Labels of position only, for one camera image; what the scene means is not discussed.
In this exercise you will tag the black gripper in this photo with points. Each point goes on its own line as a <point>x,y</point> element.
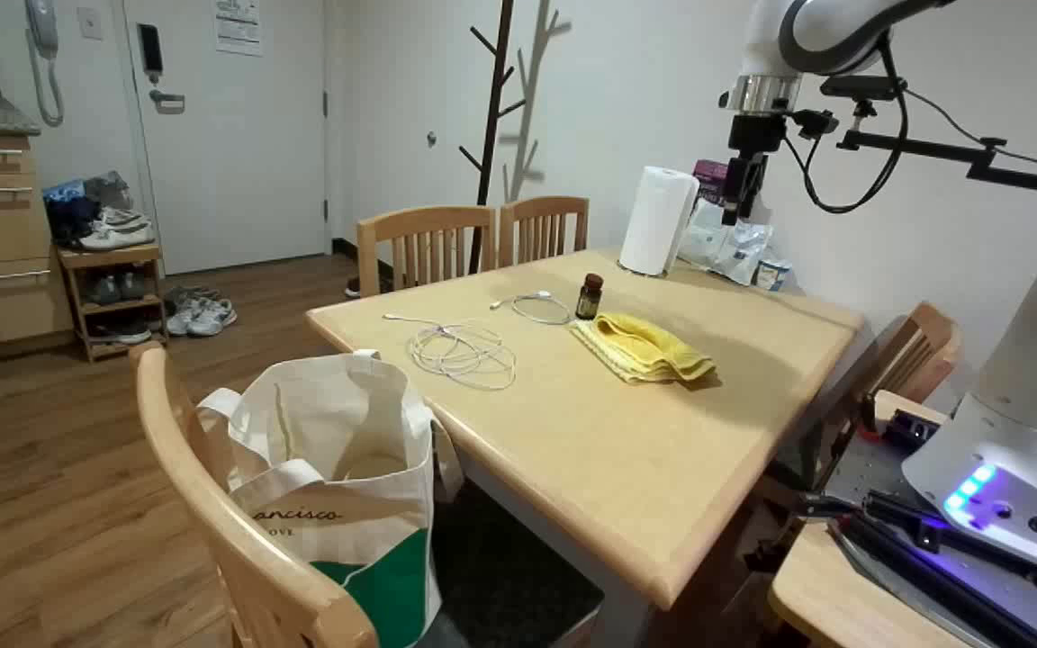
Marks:
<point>756,136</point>

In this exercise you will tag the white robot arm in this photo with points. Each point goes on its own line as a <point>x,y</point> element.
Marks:
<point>809,29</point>

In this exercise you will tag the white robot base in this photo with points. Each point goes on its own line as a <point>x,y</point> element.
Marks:
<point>1023,418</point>

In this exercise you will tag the wooden slat-back chair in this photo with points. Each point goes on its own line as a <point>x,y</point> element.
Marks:
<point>543,207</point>
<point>424,221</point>

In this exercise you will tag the wooden chair beside robot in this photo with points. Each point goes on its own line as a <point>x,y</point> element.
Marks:
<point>901,346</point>

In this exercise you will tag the white and green tote bag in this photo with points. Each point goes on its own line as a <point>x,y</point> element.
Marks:
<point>341,480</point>

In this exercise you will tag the wooden chair holding bag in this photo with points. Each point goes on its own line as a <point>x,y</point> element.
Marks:
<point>252,562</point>

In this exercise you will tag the purple packet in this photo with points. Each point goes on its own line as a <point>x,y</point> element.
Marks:
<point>711,177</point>

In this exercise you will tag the clear plastic packets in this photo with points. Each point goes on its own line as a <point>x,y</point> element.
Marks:
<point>728,246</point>

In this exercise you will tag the white paper towel roll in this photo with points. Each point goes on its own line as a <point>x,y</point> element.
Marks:
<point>656,221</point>

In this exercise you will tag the yellow folded cloth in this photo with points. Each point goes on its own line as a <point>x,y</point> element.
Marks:
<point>645,346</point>

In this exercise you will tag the small brown bottle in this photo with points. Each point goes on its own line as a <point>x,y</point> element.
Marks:
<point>588,298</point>

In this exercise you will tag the dark wooden coat rack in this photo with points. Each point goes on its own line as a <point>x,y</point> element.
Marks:
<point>490,109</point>

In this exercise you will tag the wooden robot side table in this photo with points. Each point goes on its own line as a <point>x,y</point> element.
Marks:
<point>845,598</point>

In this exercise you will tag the black mounting rails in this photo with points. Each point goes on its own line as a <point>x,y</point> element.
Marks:
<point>939,562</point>

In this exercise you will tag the white door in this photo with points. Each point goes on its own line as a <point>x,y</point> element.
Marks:
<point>232,155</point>

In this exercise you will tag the paper notice on door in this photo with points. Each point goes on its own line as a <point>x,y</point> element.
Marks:
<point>234,23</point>

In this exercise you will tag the white grey sneaker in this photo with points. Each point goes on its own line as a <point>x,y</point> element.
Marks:
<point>190,309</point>
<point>219,323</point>

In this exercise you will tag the white sneakers pair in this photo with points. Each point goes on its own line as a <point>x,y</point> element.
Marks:
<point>116,232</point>

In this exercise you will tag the wooden shoe rack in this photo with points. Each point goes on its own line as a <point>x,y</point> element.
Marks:
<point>108,258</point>

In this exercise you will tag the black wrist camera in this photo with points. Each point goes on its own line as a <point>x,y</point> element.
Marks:
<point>810,119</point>

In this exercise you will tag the black camera boom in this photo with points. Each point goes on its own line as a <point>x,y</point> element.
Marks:
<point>962,155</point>

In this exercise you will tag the white wall phone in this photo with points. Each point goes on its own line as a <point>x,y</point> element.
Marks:
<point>42,29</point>

